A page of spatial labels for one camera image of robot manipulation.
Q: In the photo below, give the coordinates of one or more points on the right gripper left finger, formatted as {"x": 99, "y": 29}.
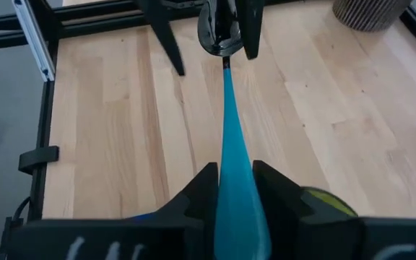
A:
{"x": 150, "y": 234}

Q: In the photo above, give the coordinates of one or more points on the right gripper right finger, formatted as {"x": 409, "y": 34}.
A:
{"x": 320, "y": 234}

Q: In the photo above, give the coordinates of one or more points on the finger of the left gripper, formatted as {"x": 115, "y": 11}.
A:
{"x": 161, "y": 32}
{"x": 252, "y": 29}

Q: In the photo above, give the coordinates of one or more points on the green faceted plastic cup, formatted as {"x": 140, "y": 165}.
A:
{"x": 332, "y": 198}

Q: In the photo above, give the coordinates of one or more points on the blue plastic tray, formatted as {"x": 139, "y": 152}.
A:
{"x": 143, "y": 216}

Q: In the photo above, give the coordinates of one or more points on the potted plant in striped pot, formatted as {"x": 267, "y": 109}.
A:
{"x": 370, "y": 14}

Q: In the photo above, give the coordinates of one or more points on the white aluminium bar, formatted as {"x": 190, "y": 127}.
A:
{"x": 34, "y": 39}

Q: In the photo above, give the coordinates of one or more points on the black plastic clamp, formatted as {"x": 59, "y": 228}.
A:
{"x": 38, "y": 159}

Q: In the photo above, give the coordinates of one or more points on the black aluminium table frame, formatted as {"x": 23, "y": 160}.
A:
{"x": 43, "y": 119}

